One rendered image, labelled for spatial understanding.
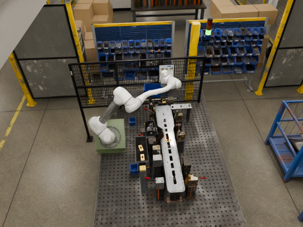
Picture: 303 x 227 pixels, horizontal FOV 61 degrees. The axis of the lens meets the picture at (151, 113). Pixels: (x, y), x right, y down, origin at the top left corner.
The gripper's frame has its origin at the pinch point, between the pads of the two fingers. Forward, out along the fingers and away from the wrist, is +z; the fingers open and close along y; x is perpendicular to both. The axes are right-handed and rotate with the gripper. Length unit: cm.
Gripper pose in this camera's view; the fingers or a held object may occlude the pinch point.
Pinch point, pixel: (163, 98)
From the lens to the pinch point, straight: 334.5
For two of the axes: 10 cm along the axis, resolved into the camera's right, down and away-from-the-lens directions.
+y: 10.0, -0.7, 0.6
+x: -0.9, -6.7, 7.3
